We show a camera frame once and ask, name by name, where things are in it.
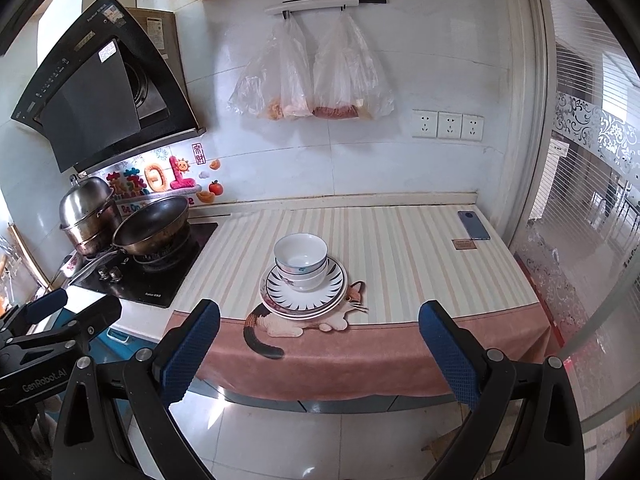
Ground striped cat print tablecloth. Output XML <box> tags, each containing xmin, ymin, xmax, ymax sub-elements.
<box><xmin>164</xmin><ymin>204</ymin><xmax>558</xmax><ymax>402</ymax></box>

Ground steel pot with lid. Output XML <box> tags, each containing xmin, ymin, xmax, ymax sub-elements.
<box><xmin>59</xmin><ymin>175</ymin><xmax>123</xmax><ymax>258</ymax></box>

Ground black range hood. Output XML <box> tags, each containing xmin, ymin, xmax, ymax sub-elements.
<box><xmin>11</xmin><ymin>0</ymin><xmax>207</xmax><ymax>174</ymax></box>

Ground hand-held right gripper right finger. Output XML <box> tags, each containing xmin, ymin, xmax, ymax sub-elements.
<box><xmin>418</xmin><ymin>300</ymin><xmax>587</xmax><ymax>480</ymax></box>

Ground cardboard piece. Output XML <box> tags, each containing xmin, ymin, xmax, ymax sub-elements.
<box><xmin>422</xmin><ymin>430</ymin><xmax>481</xmax><ymax>463</ymax></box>

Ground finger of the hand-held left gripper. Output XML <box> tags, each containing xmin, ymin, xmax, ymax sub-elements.
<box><xmin>27</xmin><ymin>298</ymin><xmax>123</xmax><ymax>361</ymax></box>
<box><xmin>0</xmin><ymin>287</ymin><xmax>69</xmax><ymax>342</ymax></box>

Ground colourful wall stickers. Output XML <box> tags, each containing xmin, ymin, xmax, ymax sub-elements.
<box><xmin>105</xmin><ymin>142</ymin><xmax>226</xmax><ymax>208</ymax></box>

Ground white wall hook rail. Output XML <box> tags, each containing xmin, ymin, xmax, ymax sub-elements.
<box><xmin>264</xmin><ymin>0</ymin><xmax>388</xmax><ymax>17</ymax></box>

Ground blue striped white plate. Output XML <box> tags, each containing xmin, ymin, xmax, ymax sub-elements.
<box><xmin>265</xmin><ymin>256</ymin><xmax>347</xmax><ymax>312</ymax></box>

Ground patterned glass sliding door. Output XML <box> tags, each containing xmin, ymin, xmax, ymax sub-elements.
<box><xmin>507</xmin><ymin>0</ymin><xmax>640</xmax><ymax>431</ymax></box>

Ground brown hood chimney cover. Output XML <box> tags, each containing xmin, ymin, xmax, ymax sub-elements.
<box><xmin>125</xmin><ymin>7</ymin><xmax>188</xmax><ymax>126</ymax></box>

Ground blue smartphone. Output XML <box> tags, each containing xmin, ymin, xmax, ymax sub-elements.
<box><xmin>457</xmin><ymin>210</ymin><xmax>492</xmax><ymax>241</ymax></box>

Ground dark metal wok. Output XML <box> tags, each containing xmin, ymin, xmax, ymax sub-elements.
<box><xmin>55</xmin><ymin>196</ymin><xmax>191</xmax><ymax>291</ymax></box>

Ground white bowl with flower print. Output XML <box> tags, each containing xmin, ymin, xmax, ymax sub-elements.
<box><xmin>275</xmin><ymin>256</ymin><xmax>330</xmax><ymax>283</ymax></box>

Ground black gas stove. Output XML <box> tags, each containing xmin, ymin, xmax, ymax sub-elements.
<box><xmin>70</xmin><ymin>221</ymin><xmax>219</xmax><ymax>309</ymax></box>

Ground white wall socket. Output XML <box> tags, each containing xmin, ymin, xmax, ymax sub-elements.
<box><xmin>437</xmin><ymin>111</ymin><xmax>463</xmax><ymax>140</ymax></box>
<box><xmin>461</xmin><ymin>114</ymin><xmax>485</xmax><ymax>142</ymax></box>
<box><xmin>412</xmin><ymin>109</ymin><xmax>439</xmax><ymax>138</ymax></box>

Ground white plate with floral rim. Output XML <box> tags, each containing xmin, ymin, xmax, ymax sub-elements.
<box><xmin>260</xmin><ymin>262</ymin><xmax>349</xmax><ymax>317</ymax></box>

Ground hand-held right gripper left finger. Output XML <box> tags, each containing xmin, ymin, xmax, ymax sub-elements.
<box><xmin>52</xmin><ymin>299</ymin><xmax>222</xmax><ymax>480</ymax></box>

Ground clear plastic bag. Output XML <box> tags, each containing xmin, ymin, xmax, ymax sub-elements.
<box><xmin>311</xmin><ymin>10</ymin><xmax>396</xmax><ymax>122</ymax></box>
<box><xmin>227</xmin><ymin>12</ymin><xmax>315</xmax><ymax>122</ymax></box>

